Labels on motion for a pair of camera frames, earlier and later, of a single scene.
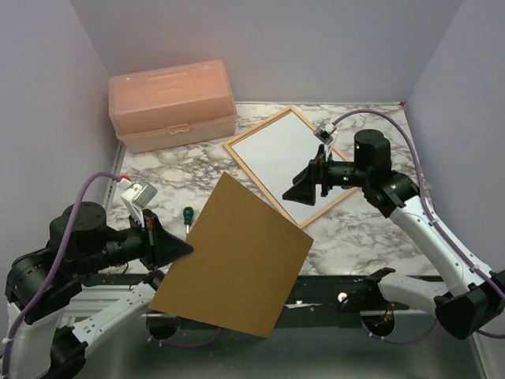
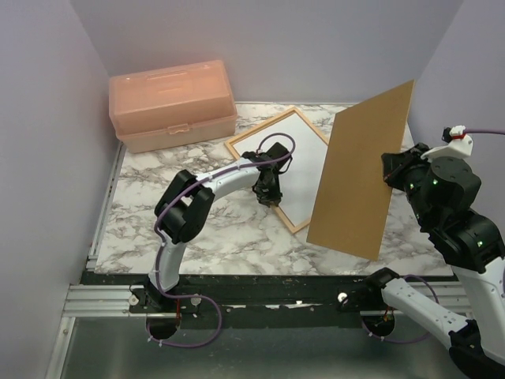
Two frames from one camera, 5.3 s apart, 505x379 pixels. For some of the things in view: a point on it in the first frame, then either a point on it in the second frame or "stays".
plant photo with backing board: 279,152 stays
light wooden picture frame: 337,152 stays
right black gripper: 304,189 → 394,163
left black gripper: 161,247 → 273,197
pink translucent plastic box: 173,106 stays
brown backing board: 245,258 → 353,197
